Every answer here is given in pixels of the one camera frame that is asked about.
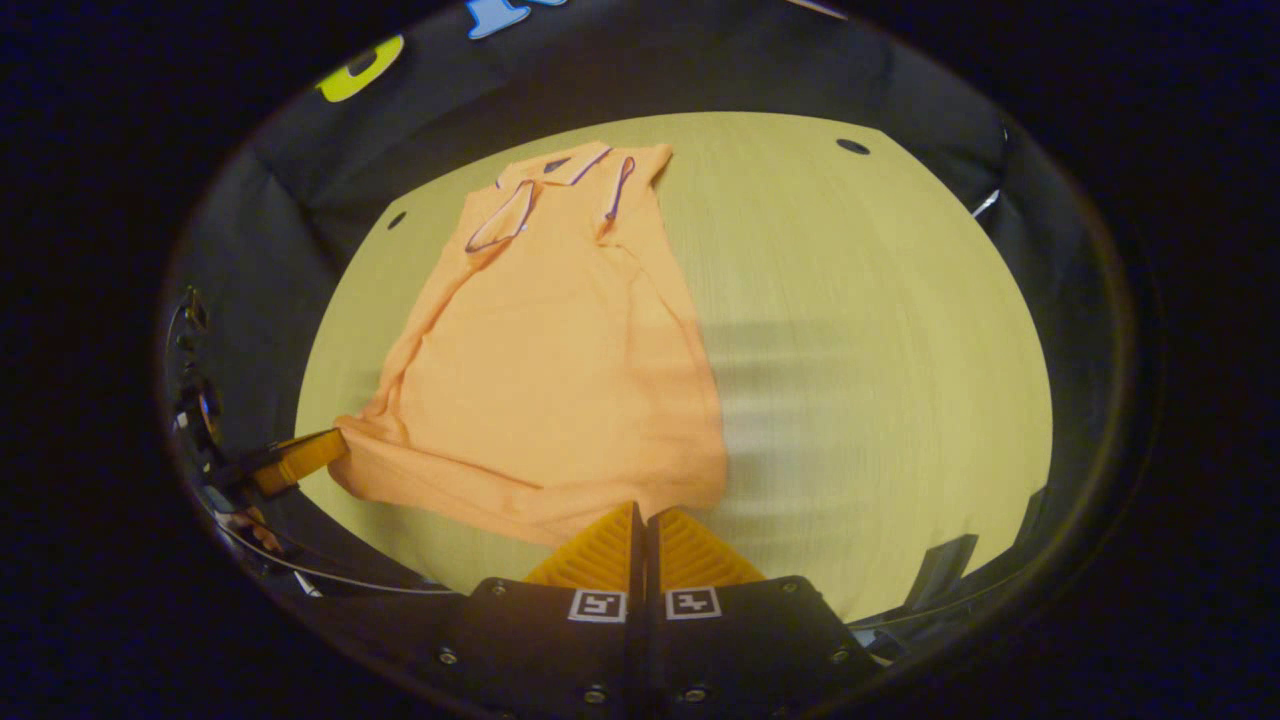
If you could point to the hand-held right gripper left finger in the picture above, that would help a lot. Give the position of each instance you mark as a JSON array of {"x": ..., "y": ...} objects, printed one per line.
[{"x": 560, "y": 640}]

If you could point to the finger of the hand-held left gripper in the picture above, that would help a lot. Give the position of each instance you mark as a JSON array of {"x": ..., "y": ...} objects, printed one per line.
[{"x": 300, "y": 458}]

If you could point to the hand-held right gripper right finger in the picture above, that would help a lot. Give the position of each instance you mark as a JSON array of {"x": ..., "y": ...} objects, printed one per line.
[{"x": 740, "y": 640}]

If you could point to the orange T-shirt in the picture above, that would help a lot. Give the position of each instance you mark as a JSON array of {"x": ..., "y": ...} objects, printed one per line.
[{"x": 560, "y": 380}]

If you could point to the black backdrop cloth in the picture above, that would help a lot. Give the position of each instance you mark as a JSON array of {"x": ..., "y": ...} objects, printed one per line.
[{"x": 330, "y": 170}]

